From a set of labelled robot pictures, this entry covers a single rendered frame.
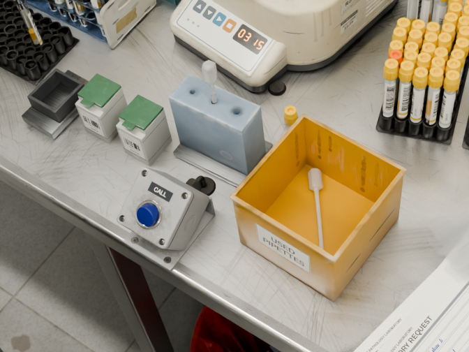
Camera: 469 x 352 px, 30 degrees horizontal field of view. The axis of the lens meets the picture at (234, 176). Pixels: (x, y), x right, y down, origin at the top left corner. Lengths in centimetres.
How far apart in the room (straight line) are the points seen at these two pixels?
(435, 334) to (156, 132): 40
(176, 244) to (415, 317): 27
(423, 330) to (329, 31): 39
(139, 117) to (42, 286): 106
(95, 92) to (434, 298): 46
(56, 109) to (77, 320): 95
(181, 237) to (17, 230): 120
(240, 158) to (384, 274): 21
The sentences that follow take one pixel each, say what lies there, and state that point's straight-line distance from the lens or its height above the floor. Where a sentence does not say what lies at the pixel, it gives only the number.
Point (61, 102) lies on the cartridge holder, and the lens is 115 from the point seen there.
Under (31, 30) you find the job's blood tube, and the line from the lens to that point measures 118.
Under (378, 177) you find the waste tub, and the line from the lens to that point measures 97.
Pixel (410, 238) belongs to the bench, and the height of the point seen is 87.
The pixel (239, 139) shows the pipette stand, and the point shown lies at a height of 96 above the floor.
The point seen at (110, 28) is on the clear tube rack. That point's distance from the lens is 118.
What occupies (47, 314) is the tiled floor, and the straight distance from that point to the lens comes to 202.
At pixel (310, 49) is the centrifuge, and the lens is 110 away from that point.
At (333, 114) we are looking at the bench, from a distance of 109.
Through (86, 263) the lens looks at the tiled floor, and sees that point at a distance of 205.
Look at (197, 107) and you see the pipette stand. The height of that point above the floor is 97.
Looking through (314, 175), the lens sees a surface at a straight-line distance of 102.
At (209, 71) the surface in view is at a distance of 94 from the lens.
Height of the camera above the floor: 174
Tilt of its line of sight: 56 degrees down
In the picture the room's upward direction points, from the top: 10 degrees counter-clockwise
